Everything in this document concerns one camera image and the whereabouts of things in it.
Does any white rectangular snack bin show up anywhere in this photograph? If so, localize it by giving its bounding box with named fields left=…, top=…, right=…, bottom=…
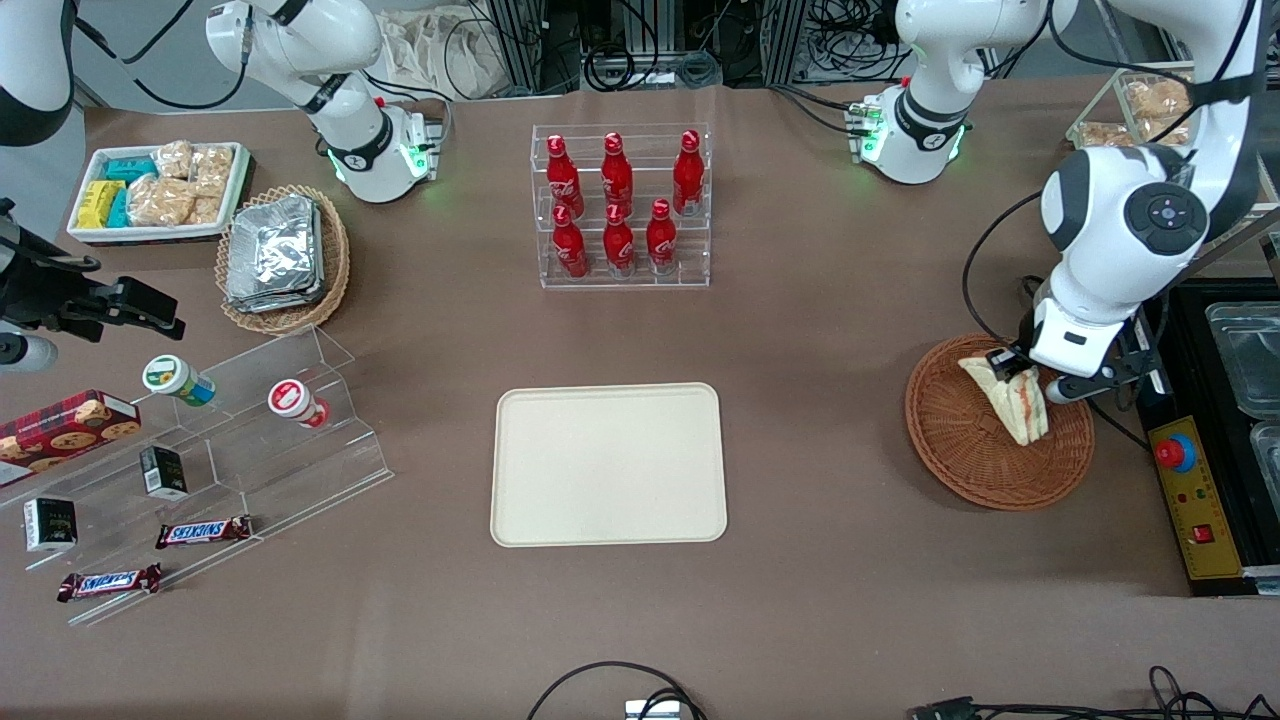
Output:
left=66, top=141, right=254, bottom=248

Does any white wire rack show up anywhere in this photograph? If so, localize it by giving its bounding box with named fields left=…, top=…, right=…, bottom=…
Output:
left=1066, top=62, right=1201, bottom=151

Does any beige plastic tray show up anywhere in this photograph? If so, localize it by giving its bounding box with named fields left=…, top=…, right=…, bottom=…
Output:
left=490, top=383, right=728, bottom=548

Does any red lid yogurt cup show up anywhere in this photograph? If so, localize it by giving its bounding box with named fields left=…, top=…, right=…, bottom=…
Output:
left=266, top=378, right=332, bottom=430

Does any red tartan cookie box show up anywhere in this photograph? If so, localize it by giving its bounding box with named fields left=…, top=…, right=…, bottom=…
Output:
left=0, top=389, right=142, bottom=489

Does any beige cloth bag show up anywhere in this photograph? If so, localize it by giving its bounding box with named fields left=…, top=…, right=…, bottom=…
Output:
left=378, top=8, right=513, bottom=101

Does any triangular sandwich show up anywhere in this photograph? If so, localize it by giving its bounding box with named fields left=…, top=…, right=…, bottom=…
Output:
left=958, top=355, right=1050, bottom=447

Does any black looped cable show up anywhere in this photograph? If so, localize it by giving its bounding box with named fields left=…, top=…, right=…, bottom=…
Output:
left=524, top=659, right=709, bottom=720

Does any black machine with yellow panel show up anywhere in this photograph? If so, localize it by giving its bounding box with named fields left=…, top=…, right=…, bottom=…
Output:
left=1135, top=278, right=1280, bottom=599

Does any black cable with connector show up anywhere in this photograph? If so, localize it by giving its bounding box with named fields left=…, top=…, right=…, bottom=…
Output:
left=908, top=664, right=1280, bottom=720

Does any oval light wicker basket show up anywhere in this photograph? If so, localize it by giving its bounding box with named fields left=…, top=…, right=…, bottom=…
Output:
left=215, top=184, right=352, bottom=336

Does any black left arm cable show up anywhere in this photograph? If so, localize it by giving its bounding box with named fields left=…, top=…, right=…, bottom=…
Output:
left=961, top=188, right=1047, bottom=347

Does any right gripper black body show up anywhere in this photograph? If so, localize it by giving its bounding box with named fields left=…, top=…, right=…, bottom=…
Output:
left=0, top=226, right=79, bottom=333

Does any round brown wicker basket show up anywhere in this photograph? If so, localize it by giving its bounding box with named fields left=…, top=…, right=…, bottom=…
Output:
left=905, top=333, right=1096, bottom=512

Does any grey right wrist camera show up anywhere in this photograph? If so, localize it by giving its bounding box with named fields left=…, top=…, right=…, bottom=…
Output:
left=0, top=334, right=58, bottom=374

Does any silver foil package stack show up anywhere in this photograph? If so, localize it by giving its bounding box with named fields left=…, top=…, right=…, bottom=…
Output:
left=224, top=194, right=327, bottom=315

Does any clear plastic container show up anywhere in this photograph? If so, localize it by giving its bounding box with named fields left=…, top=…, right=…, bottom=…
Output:
left=1248, top=420, right=1280, bottom=493
left=1204, top=300, right=1280, bottom=421

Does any red cola bottle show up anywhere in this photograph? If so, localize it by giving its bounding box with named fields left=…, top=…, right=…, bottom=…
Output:
left=546, top=135, right=585, bottom=219
left=552, top=205, right=591, bottom=281
left=646, top=199, right=679, bottom=275
left=601, top=132, right=635, bottom=216
left=603, top=203, right=636, bottom=278
left=672, top=130, right=705, bottom=217

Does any small black carton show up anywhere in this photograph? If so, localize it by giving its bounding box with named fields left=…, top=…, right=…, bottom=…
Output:
left=22, top=496, right=79, bottom=554
left=138, top=445, right=190, bottom=502

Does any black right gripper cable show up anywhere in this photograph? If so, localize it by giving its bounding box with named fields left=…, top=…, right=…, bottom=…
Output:
left=0, top=235, right=103, bottom=274

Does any clear acrylic step display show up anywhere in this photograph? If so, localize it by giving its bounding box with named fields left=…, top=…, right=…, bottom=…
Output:
left=0, top=324, right=395, bottom=629

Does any yellow snack packet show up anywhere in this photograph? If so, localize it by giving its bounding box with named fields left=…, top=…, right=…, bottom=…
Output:
left=76, top=180, right=125, bottom=230

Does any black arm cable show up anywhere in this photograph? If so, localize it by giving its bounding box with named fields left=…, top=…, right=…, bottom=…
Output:
left=72, top=0, right=253, bottom=113
left=961, top=188, right=1047, bottom=347

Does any Snickers chocolate bar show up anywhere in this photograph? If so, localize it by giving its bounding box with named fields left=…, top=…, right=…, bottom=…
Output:
left=154, top=514, right=255, bottom=551
left=56, top=562, right=164, bottom=604

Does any clear acrylic bottle rack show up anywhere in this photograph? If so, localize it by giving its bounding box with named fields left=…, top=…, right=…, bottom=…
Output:
left=531, top=123, right=712, bottom=291

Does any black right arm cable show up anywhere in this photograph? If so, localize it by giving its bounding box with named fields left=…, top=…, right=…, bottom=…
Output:
left=72, top=0, right=253, bottom=113

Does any green lid yogurt cup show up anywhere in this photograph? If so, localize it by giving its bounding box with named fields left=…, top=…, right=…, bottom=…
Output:
left=141, top=354, right=217, bottom=408

